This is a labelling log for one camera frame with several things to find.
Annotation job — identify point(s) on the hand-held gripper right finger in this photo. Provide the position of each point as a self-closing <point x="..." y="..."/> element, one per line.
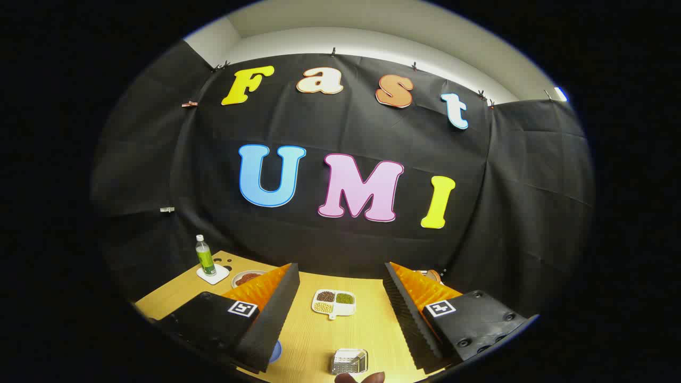
<point x="407" y="314"/>

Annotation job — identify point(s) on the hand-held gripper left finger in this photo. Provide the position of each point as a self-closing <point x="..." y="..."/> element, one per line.
<point x="276" y="314"/>

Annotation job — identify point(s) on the blue round plate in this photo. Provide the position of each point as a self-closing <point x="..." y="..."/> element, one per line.
<point x="275" y="352"/>

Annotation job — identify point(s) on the plate of toy food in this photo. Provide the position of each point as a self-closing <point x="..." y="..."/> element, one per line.
<point x="246" y="277"/>

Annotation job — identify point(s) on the white divided dish with beans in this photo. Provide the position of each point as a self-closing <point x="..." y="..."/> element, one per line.
<point x="334" y="303"/>

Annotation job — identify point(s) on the white square coaster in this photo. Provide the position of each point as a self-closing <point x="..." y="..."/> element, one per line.
<point x="221" y="276"/>

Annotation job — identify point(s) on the green drink bottle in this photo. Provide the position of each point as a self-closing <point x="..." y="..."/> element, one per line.
<point x="205" y="258"/>

